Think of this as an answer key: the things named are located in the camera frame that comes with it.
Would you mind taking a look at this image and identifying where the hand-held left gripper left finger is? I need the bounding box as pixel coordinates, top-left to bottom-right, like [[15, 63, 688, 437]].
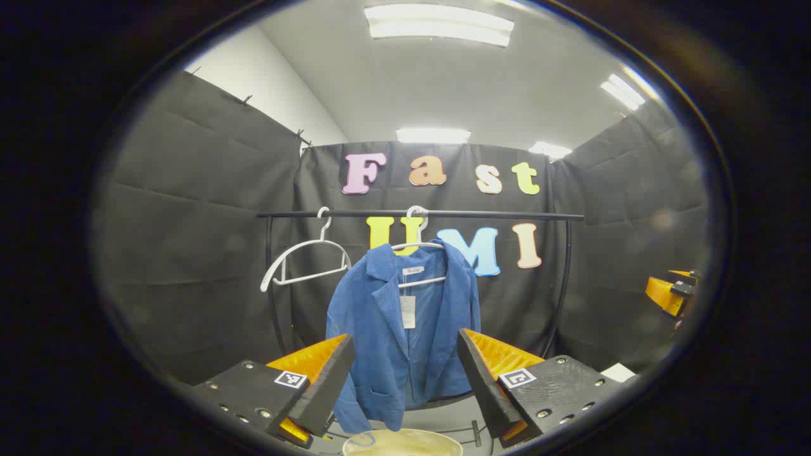
[[190, 334, 357, 450]]

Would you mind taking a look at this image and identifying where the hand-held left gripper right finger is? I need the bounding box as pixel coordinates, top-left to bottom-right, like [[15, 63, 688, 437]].
[[457, 327, 625, 448]]

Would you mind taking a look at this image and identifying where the blue corduroy jacket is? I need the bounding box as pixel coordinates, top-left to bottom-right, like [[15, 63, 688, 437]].
[[325, 239, 482, 434]]

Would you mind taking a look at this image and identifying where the beige laundry hamper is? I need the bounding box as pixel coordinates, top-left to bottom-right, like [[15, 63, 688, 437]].
[[342, 428, 464, 456]]

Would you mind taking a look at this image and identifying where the white plastic hanger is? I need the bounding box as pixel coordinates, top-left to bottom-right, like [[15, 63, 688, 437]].
[[392, 205, 447, 289], [260, 206, 352, 293]]

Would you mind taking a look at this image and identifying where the black metal clothes rack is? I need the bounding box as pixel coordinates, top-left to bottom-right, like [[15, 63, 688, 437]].
[[257, 209, 585, 447]]

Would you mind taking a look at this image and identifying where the ceiling light panel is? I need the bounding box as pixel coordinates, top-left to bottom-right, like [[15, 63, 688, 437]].
[[529, 141, 573, 160], [601, 66, 660, 111], [396, 129, 471, 144], [364, 5, 515, 48]]

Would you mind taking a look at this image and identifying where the black backdrop cloth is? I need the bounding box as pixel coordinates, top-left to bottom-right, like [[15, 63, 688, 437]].
[[95, 70, 707, 387]]

